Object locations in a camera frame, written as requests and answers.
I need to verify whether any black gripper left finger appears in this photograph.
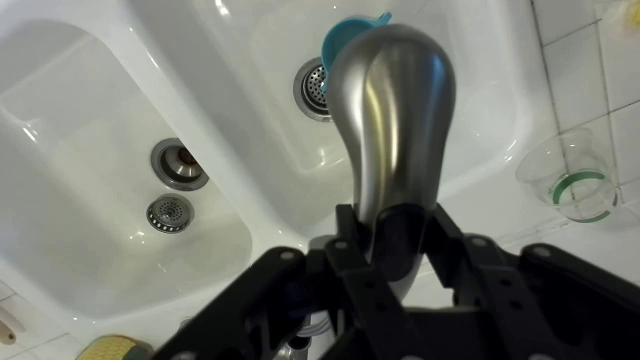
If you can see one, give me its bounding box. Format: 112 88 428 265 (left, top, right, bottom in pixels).
149 202 403 360

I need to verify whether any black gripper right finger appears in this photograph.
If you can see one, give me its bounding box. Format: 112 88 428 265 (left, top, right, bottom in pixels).
421 200 640 360

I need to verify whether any brushed steel faucet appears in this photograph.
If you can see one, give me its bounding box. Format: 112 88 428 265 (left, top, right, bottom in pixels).
324 23 459 303

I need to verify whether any metal sink strainer basket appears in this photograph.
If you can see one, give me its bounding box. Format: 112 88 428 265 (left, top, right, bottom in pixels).
143 191 197 233

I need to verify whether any open steel sink drain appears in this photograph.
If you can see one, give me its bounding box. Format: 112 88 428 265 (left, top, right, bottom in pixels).
147 136 211 194

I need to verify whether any corn shaped yellow holder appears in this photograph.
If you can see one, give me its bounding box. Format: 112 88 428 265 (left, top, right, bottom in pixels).
73 332 158 360

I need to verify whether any perforated steel sink drain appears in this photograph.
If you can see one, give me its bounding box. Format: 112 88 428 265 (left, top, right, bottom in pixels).
292 55 335 124

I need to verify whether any white double basin sink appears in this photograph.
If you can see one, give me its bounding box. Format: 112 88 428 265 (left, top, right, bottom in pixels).
0 0 555 349

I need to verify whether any teal plastic object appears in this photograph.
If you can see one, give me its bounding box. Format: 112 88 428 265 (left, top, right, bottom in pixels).
319 10 395 70

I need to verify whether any clear glass with green ring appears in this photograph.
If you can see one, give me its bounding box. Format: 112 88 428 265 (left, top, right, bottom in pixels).
513 128 622 225

